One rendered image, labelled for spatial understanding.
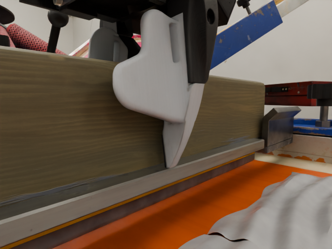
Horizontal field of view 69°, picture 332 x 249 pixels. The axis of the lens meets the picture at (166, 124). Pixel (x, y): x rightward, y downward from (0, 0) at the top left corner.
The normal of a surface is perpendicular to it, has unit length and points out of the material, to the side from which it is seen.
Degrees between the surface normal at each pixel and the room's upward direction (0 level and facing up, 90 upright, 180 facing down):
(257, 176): 0
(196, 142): 90
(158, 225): 0
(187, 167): 90
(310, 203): 28
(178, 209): 0
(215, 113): 90
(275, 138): 90
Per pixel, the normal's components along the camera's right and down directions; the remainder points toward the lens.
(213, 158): 0.73, 0.07
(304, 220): 0.48, -0.80
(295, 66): -0.68, 0.07
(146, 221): 0.00, -0.99
